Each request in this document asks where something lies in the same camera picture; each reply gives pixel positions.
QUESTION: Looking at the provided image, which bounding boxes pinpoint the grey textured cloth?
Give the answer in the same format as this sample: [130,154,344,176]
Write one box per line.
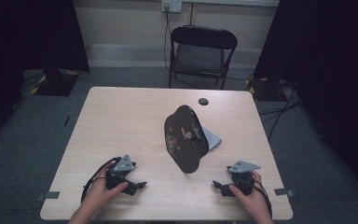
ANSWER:
[201,126,223,152]

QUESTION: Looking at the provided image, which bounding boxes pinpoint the black floor cables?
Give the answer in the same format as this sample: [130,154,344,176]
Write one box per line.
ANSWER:
[257,82,301,143]

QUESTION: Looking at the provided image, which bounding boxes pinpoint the grey tape strip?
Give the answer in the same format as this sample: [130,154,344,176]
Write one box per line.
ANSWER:
[36,190,61,202]
[274,188,295,198]

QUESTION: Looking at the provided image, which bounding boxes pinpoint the black folding chair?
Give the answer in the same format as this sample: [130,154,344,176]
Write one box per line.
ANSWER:
[168,25,239,91]

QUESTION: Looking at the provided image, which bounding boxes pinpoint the white wall socket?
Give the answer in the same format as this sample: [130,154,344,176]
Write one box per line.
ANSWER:
[161,0,183,13]

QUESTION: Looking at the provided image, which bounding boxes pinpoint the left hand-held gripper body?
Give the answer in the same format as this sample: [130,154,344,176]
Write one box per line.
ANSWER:
[105,154,137,190]

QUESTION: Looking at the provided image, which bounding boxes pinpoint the black stand base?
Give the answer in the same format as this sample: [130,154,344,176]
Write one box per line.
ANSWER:
[29,68,81,97]
[246,77,288,102]

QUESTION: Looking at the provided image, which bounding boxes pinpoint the dark curtain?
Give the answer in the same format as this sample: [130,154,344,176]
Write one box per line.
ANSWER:
[0,0,90,147]
[254,0,358,206]

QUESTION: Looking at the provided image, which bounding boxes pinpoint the person's right hand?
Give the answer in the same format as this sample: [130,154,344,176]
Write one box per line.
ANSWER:
[228,171,271,217]

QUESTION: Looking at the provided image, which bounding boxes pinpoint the right hand-held gripper cable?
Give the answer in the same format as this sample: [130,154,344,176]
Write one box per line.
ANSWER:
[251,178,273,218]

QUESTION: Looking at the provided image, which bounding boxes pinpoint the black wall socket cable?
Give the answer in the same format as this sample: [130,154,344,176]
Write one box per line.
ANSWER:
[163,10,172,73]

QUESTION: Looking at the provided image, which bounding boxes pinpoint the person's left hand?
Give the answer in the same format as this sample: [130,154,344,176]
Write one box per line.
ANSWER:
[85,161,129,208]

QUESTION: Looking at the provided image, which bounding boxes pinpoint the black floral lacquer tray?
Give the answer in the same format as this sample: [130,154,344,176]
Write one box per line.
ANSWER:
[163,105,210,175]

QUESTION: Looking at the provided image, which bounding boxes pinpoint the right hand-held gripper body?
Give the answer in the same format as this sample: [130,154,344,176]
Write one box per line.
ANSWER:
[227,161,261,197]

